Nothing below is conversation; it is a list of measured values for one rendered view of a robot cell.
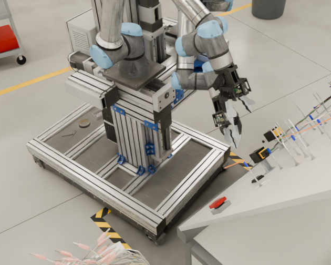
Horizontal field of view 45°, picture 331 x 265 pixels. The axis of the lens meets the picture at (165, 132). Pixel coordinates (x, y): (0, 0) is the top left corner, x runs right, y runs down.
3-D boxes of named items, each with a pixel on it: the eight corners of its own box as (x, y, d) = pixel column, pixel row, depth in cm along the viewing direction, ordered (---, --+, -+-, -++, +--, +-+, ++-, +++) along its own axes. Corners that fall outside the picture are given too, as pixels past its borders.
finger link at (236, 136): (232, 148, 153) (225, 125, 154) (237, 148, 158) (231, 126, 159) (239, 146, 151) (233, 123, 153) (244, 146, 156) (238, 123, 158)
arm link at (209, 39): (203, 21, 134) (221, 16, 128) (215, 51, 138) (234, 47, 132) (188, 31, 130) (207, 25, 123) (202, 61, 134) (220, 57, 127)
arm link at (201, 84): (197, 75, 177) (196, 69, 166) (223, 76, 176) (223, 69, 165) (196, 93, 176) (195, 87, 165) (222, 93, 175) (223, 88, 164)
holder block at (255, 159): (262, 158, 150) (256, 149, 150) (269, 155, 145) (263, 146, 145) (254, 163, 149) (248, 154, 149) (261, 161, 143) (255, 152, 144)
